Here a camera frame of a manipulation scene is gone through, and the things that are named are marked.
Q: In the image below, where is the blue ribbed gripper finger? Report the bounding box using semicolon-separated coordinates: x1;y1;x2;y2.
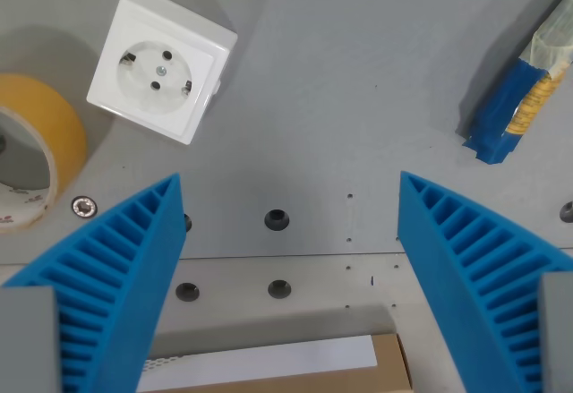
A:
0;172;187;393
398;170;573;393

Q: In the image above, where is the blue and yellow plastic bag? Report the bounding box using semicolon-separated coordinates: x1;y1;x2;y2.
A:
462;0;573;166

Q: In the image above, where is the silver screw with washer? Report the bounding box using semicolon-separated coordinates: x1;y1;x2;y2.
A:
71;195;98;219

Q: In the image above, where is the white perforated strip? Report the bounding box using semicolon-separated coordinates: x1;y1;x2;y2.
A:
141;353;185;372

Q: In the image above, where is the brown cardboard box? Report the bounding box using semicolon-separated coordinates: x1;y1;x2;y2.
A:
136;332;415;393

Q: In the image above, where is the yellow adhesive tape roll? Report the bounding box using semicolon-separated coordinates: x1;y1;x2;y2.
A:
0;73;89;235

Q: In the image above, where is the white paper label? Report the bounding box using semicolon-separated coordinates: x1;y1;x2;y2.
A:
136;334;380;392

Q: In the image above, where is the white wall power socket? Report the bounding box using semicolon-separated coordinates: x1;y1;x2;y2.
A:
86;0;238;146

